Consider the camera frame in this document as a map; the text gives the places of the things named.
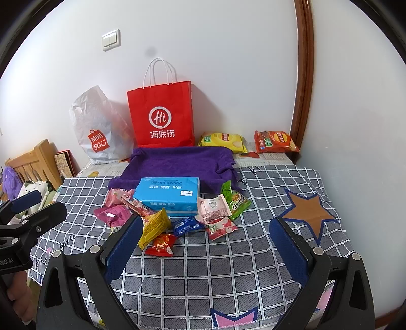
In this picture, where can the magenta snack packet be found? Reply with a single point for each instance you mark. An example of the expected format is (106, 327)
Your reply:
(113, 216)

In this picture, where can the blue cookie packet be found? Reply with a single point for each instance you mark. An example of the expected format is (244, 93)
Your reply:
(189, 224)

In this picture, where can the red gold candy packet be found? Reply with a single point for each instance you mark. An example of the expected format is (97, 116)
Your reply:
(162, 246)

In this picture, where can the long pink candy bar wrapper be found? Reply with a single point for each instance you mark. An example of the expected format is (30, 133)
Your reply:
(136, 206)

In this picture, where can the green triangular snack packet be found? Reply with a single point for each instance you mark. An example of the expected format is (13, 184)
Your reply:
(236, 201)

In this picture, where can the blue tissue pack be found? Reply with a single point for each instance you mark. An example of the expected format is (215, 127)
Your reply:
(178, 195)

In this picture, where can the white Miniso plastic bag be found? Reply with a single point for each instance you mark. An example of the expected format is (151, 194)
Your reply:
(100, 130)

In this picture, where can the yellow triangular snack packet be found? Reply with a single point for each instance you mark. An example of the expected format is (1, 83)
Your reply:
(153, 226)

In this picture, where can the red paper shopping bag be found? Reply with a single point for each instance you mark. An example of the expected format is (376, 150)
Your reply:
(162, 115)

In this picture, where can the pale pink nougat packet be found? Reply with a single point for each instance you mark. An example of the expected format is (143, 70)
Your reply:
(212, 209)

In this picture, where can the strawberry lychee jelly packet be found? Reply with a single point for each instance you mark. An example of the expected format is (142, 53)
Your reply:
(219, 227)

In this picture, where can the grey checked bed sheet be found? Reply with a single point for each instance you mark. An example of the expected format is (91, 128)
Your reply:
(241, 272)

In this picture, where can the pink snack packet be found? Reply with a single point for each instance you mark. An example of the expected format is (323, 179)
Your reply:
(113, 197)

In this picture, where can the person's left hand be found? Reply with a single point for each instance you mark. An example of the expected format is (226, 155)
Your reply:
(21, 295)

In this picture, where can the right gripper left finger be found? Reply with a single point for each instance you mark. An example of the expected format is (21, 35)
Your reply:
(61, 305)

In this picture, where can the orange chips bag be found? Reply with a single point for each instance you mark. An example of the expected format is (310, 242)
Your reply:
(274, 142)

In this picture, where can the patterned gift box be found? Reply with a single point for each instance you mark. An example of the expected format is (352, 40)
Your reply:
(64, 164)

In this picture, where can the brown wooden door frame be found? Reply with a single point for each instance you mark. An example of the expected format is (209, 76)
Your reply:
(305, 70)

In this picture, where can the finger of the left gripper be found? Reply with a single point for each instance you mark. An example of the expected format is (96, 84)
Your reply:
(33, 227)
(16, 206)

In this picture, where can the white wall light switch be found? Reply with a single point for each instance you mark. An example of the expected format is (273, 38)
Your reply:
(111, 40)

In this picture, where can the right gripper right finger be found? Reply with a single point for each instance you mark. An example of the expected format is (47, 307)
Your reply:
(350, 305)

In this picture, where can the yellow chips bag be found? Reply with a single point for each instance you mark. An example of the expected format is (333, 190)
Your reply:
(233, 142)

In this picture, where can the purple towel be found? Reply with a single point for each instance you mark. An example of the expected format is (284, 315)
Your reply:
(212, 165)

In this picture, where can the wooden headboard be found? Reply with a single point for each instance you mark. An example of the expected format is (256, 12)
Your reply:
(37, 165)

